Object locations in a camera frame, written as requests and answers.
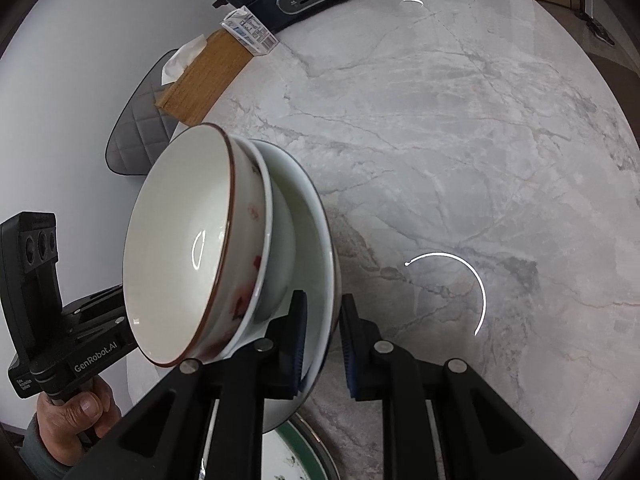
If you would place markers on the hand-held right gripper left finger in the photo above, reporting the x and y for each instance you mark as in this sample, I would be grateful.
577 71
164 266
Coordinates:
298 342

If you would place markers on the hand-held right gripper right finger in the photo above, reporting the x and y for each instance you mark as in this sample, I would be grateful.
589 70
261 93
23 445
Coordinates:
350 350

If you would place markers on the large white bowl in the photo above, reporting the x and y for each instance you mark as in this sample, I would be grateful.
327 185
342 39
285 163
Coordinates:
315 270

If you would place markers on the small white bowl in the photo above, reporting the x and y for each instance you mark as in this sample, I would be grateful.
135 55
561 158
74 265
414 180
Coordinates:
277 240

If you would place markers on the large teal floral plate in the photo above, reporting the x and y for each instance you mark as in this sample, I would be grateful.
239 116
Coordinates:
290 452

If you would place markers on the brown-rimmed pink floral bowl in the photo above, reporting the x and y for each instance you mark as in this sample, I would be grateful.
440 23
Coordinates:
175 240

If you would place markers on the person's left forearm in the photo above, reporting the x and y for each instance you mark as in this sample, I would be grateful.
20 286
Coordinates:
42 452

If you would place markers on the person's left hand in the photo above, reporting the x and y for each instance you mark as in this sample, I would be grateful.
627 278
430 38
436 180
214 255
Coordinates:
65 425

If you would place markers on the grey quilted chair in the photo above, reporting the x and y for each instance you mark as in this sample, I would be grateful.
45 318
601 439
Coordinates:
140 125

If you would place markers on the wooden tissue box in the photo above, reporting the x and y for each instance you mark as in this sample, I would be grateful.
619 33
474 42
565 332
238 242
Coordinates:
210 72

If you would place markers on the white tissue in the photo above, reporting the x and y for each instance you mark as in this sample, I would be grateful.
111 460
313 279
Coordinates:
182 57

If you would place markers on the white printed carton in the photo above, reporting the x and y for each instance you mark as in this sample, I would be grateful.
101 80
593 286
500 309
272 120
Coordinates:
250 30

